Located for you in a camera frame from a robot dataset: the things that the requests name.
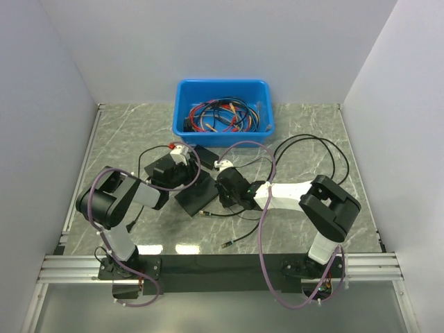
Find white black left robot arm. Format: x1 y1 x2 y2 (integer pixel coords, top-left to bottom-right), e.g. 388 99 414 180
76 160 201 279

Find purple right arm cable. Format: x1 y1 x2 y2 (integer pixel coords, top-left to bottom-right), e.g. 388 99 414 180
214 141 348 309

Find tangled coloured cables in bin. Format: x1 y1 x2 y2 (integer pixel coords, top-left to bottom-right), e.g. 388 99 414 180
182 96 271 135

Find blue plastic bin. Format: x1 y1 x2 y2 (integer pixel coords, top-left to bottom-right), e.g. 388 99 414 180
172 79 275 148

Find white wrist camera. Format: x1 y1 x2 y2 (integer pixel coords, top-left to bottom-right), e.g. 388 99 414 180
214 160 234 172
169 143 189 166

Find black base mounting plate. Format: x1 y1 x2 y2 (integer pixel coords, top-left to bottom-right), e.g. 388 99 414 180
96 253 344 299

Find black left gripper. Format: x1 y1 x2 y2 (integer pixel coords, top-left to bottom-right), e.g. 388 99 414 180
166 157 210 191

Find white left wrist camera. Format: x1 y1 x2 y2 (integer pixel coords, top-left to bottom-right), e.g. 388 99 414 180
169 143 189 166

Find black power adapter brick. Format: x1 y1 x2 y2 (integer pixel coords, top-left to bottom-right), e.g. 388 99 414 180
194 145 219 170

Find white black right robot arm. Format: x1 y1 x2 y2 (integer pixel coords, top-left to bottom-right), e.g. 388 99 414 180
216 166 361 277

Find black switch box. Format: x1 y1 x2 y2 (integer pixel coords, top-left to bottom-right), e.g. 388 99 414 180
175 177 219 217

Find black network switch with ports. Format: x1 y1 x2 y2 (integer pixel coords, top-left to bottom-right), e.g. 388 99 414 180
144 154 175 179

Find thin black adapter cord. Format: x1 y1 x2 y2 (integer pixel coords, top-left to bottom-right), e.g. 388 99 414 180
137 142 188 174

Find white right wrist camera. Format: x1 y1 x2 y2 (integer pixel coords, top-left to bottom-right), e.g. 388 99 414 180
214 160 234 172

